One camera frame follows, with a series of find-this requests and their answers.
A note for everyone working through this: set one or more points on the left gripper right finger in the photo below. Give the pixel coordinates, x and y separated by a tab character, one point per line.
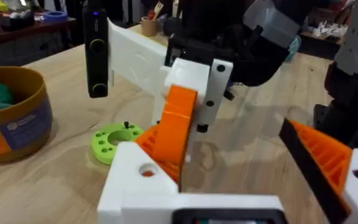
325	161

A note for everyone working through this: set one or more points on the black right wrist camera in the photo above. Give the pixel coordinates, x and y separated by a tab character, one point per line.
97	53

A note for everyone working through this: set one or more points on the dark wooden side table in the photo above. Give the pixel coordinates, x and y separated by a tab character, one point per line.
17	34

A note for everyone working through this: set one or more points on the green disc with holes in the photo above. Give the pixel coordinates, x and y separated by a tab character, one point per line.
104	144

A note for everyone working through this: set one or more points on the small black screw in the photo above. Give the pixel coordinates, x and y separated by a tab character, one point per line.
126	125

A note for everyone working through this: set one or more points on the orange ribbed wedge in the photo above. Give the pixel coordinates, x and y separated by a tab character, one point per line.
146	140

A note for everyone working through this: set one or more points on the heap of white parts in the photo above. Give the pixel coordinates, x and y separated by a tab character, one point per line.
329	29

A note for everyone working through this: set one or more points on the blue tape roll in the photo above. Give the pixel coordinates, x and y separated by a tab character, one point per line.
55	15

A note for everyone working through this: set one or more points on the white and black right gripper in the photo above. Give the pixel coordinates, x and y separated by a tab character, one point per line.
135	59

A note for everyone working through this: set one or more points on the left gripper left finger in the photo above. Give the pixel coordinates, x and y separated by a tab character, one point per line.
126	186

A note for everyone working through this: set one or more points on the tan cup with utensils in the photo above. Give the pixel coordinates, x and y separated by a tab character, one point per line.
149	26

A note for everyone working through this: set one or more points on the orange tub with green toy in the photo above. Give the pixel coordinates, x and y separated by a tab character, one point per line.
14	118

